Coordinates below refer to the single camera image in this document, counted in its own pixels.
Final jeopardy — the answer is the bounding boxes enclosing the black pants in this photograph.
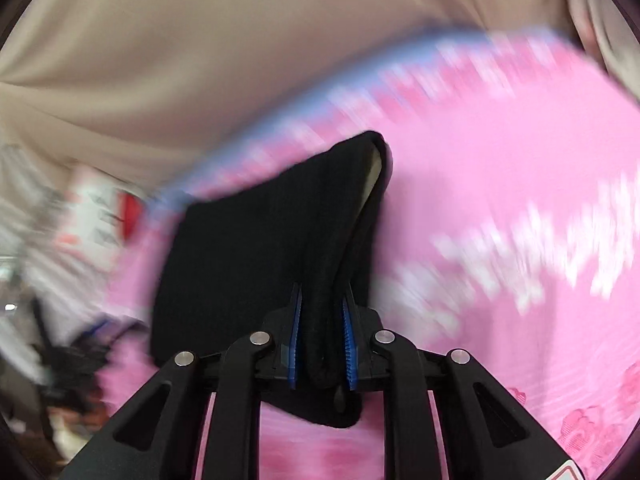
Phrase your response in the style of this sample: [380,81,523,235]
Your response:
[150,131,392,430]

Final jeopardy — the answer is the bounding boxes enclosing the large beige cloth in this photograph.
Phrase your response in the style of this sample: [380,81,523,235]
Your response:
[0,0,640,196]

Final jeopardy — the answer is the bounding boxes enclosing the white cartoon face pillow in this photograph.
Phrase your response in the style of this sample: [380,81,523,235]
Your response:
[52,162,148,266]

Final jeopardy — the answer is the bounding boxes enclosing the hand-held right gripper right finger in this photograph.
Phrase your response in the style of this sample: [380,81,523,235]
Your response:
[341,282,576,480]

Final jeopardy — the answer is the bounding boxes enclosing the pink rose print bedsheet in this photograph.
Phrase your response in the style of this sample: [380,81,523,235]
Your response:
[97,27,640,480]

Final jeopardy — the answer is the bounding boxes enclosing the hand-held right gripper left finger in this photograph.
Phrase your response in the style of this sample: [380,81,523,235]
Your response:
[60,282,305,480]

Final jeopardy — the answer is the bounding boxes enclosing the white cloth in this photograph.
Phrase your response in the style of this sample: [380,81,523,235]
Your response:
[0,145,121,381]

